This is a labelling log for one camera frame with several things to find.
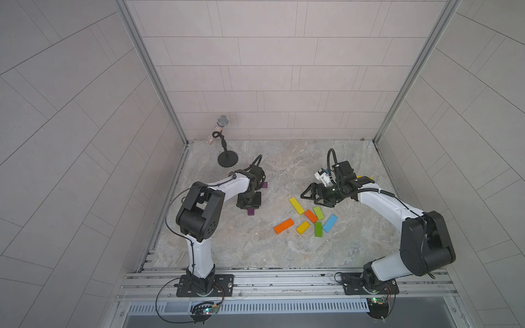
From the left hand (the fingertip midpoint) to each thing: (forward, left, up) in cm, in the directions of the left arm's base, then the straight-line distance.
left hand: (256, 205), depth 94 cm
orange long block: (-11, -12, +4) cm, 17 cm away
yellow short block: (-12, -20, +3) cm, 24 cm away
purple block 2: (-5, +2, +4) cm, 6 cm away
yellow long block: (-2, -19, +3) cm, 19 cm away
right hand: (-3, -22, +13) cm, 26 cm away
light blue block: (-8, -33, +3) cm, 35 cm away
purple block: (+2, -4, +15) cm, 16 cm away
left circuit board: (-41, +15, +3) cm, 43 cm away
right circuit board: (-39, -43, +2) cm, 58 cm away
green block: (-12, -27, +3) cm, 30 cm away
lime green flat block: (-5, -28, +3) cm, 29 cm away
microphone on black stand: (+25, +17, +4) cm, 30 cm away
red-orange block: (-6, -25, +2) cm, 26 cm away
